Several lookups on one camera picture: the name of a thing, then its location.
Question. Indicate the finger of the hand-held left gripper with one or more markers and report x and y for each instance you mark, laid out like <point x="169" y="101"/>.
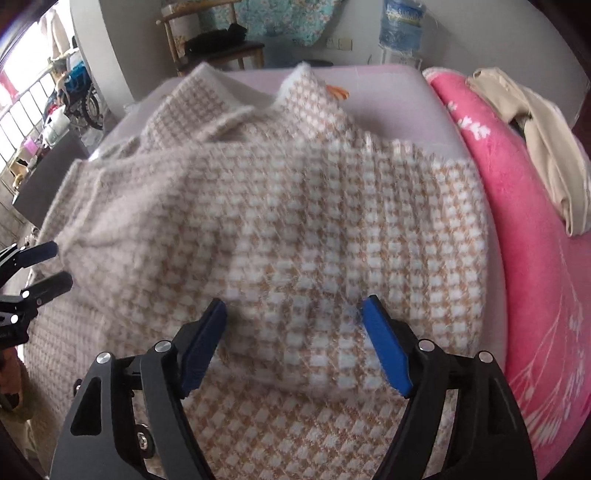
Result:
<point x="39" y="251"/>
<point x="51" y="286"/>

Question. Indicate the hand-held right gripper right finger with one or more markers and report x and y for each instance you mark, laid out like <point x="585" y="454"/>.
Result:
<point x="385" y="350"/>

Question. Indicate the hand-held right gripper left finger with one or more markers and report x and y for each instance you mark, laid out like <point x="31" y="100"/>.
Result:
<point x="203" y="346"/>

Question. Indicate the beige white houndstooth coat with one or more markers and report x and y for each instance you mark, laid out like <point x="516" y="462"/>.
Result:
<point x="300" y="221"/>

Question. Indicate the dark grey board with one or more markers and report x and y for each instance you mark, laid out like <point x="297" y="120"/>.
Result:
<point x="51" y="170"/>

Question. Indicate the white bag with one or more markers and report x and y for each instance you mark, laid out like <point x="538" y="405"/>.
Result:
<point x="56" y="124"/>

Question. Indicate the metal window railing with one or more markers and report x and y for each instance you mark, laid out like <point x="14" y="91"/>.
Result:
<point x="18" y="120"/>

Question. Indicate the wheelchair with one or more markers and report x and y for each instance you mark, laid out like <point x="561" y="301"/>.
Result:
<point x="85" y="106"/>

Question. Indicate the pink floral blanket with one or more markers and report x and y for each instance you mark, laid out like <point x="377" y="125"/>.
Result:
<point x="545" y="300"/>

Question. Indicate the hanging red cloth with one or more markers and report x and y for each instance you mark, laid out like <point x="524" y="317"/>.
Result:
<point x="7" y="82"/>

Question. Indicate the hanging beige garment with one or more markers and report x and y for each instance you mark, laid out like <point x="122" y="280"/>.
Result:
<point x="57" y="32"/>

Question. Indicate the wooden chair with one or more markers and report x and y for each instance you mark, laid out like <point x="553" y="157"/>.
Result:
<point x="171" y="37"/>

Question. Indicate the black cloth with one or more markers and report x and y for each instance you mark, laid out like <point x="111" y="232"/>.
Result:
<point x="217" y="39"/>

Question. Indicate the white water dispenser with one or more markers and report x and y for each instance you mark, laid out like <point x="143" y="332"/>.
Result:
<point x="397" y="57"/>

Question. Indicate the blue water bottle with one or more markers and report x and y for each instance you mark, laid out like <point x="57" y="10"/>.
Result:
<point x="401" y="23"/>

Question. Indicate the teal floral cloth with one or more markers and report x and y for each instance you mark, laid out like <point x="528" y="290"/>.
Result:
<point x="286" y="21"/>

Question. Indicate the white wall socket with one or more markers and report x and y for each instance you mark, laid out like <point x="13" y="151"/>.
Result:
<point x="339" y="44"/>

